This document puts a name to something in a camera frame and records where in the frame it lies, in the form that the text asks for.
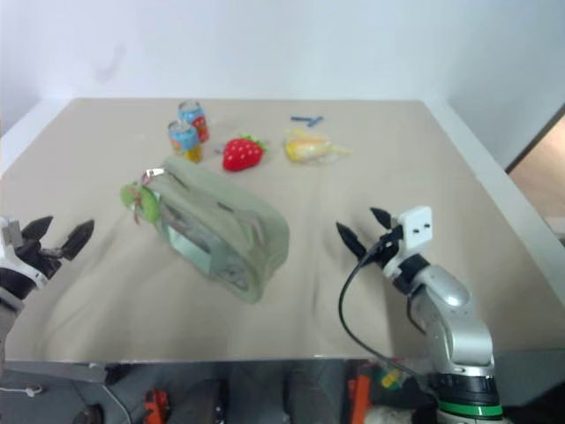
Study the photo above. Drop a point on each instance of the blue and orange drink can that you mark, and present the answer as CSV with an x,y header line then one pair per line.
x,y
185,139

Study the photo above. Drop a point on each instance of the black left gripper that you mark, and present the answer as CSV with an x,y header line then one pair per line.
x,y
42,259

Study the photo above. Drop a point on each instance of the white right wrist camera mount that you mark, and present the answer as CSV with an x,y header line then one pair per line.
x,y
417,226

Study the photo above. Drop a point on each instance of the yellow corn toy in wrapper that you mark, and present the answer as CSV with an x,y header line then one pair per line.
x,y
304,148

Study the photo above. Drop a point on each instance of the blue and red drink can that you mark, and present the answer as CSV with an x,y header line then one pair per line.
x,y
197,118

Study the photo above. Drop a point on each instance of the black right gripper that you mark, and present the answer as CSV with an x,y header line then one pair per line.
x,y
388,247

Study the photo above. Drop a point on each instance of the orange and black object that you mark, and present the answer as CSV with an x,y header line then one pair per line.
x,y
155,404
358,395

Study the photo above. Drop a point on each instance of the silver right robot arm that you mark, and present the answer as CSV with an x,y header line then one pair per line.
x,y
459,331

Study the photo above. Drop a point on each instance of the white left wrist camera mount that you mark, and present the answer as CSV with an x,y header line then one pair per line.
x,y
11,234

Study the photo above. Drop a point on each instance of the red strawberry plush toy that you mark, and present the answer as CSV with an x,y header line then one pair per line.
x,y
240,153

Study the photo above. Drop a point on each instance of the green plush toy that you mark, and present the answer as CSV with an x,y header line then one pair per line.
x,y
148,204

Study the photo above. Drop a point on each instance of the brown wooden door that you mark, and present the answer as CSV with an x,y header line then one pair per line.
x,y
545,137

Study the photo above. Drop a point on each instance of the yellow green small object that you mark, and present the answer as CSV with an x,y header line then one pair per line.
x,y
390,379

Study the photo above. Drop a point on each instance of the beige tablecloth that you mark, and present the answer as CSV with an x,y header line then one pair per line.
x,y
309,199

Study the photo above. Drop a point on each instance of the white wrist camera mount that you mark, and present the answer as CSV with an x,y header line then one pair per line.
x,y
11,234
417,226

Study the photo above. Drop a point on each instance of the light green zip pouch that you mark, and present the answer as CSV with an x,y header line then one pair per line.
x,y
229,216

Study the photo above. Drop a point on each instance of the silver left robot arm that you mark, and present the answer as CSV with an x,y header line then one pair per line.
x,y
9,318

